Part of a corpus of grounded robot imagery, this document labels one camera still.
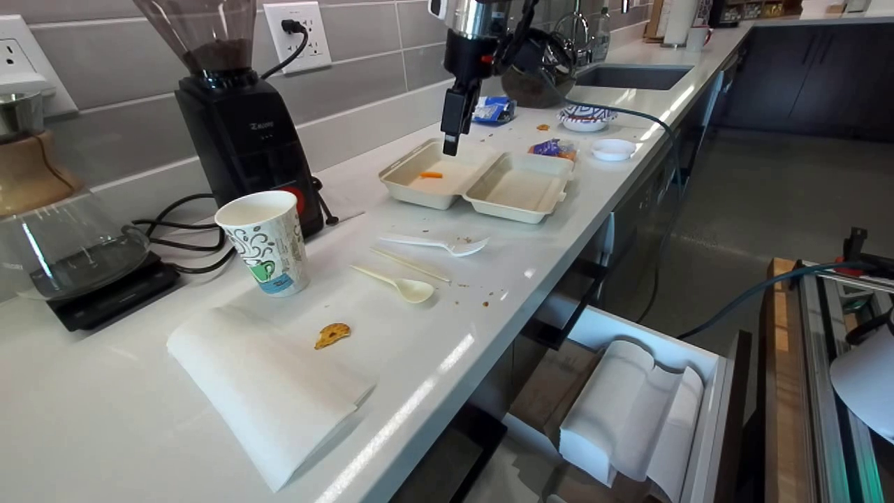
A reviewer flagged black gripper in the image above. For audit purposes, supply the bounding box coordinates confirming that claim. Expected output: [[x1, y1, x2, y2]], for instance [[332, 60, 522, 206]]
[[438, 26, 489, 160]]

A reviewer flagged cream plastic spoon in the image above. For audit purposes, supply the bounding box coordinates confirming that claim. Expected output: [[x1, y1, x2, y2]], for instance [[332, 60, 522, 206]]
[[352, 264, 438, 311]]

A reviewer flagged glass pour-over coffee maker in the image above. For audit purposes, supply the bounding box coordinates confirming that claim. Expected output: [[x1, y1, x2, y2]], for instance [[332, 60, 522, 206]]
[[0, 88, 152, 301]]

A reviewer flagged blue snack bag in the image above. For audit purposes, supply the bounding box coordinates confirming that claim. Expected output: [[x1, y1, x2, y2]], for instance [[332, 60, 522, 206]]
[[472, 93, 517, 129]]

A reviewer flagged beige clamshell takeout container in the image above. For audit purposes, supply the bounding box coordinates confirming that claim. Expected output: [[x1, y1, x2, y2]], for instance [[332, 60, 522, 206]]
[[378, 138, 575, 226]]

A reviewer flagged dark round glass pot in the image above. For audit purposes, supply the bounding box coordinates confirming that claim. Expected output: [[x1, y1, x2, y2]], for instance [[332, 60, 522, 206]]
[[501, 30, 582, 110]]

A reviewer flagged orange blue carrot bag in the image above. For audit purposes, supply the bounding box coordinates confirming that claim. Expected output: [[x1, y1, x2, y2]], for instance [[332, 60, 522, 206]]
[[528, 138, 575, 163]]

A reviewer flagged blue patterned bowl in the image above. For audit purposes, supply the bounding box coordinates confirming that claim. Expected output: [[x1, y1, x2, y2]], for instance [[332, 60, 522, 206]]
[[557, 104, 621, 134]]

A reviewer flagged clear plastic fork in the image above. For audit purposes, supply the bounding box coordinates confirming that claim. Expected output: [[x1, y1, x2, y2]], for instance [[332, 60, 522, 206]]
[[380, 231, 492, 264]]

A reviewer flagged white plastic lid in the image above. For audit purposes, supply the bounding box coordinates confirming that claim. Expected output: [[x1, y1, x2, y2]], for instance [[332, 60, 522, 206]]
[[587, 138, 647, 169]]

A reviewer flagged cream plastic knife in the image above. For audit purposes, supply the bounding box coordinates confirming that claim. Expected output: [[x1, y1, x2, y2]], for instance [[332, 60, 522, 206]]
[[371, 243, 455, 287]]

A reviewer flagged counter sink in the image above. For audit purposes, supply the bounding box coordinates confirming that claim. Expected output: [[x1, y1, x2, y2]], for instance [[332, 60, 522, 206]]
[[570, 60, 697, 93]]

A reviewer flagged black coffee grinder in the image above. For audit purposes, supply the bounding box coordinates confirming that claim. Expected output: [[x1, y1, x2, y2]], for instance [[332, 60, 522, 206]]
[[134, 0, 331, 241]]

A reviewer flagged printed paper cup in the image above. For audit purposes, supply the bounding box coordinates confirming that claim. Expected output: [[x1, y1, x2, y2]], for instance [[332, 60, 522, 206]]
[[214, 187, 311, 299]]

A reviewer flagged brown snack piece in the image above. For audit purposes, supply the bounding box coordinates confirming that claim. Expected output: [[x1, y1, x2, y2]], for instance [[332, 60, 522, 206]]
[[313, 322, 356, 353]]

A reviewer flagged open white drawer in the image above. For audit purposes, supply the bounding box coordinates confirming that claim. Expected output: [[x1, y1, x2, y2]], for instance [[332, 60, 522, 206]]
[[465, 306, 750, 503]]

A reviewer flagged black kitchen scale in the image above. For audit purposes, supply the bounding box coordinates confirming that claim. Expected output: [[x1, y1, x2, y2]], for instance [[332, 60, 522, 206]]
[[32, 248, 184, 333]]

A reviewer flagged wooden board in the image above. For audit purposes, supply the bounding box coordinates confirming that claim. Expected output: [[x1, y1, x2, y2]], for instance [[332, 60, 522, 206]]
[[764, 258, 824, 503]]

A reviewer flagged white wall outlet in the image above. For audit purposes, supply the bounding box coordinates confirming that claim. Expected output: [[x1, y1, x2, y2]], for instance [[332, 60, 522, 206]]
[[264, 0, 335, 78], [0, 12, 81, 121]]

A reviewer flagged black grinder power cable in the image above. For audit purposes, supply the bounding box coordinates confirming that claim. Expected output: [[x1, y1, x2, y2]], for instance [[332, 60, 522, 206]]
[[134, 16, 343, 278]]

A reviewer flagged blue cable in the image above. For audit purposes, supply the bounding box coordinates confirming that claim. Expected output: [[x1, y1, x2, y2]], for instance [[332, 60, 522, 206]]
[[680, 264, 841, 345]]

